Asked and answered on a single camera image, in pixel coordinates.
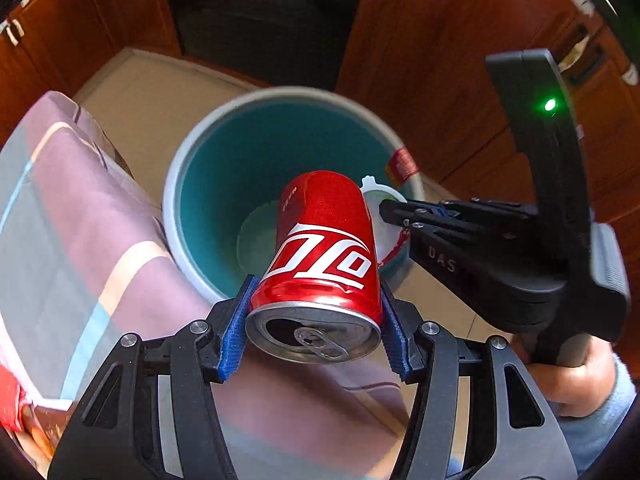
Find right hand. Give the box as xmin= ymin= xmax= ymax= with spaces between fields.
xmin=511 ymin=335 xmax=616 ymax=418

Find red cola can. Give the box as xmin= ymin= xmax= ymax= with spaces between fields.
xmin=245 ymin=170 xmax=383 ymax=364

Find white round cup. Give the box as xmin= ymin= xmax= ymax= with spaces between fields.
xmin=360 ymin=176 xmax=408 ymax=270

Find black built-in oven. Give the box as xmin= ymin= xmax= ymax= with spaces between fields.
xmin=168 ymin=0 xmax=359 ymax=90

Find teal trash bin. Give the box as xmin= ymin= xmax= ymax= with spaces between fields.
xmin=163 ymin=87 xmax=425 ymax=304

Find wooden kitchen cabinets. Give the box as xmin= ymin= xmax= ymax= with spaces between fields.
xmin=0 ymin=0 xmax=640 ymax=376

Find plaid tablecloth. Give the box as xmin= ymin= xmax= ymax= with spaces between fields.
xmin=1 ymin=91 xmax=409 ymax=479

